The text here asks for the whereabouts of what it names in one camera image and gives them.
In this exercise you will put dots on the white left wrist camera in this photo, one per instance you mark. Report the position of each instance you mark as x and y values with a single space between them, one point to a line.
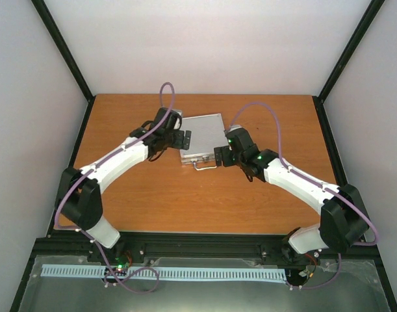
176 118

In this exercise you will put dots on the light blue cable duct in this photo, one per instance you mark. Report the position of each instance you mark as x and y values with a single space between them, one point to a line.
166 273

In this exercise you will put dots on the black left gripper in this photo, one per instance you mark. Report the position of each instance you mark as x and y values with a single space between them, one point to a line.
179 143

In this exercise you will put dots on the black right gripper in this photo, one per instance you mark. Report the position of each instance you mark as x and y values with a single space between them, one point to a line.
227 160

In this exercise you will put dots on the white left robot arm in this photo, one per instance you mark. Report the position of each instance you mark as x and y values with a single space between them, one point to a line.
79 204

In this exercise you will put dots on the aluminium poker case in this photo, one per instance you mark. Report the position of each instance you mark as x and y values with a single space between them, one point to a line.
207 133

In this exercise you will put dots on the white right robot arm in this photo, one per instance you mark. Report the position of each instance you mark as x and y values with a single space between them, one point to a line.
343 220

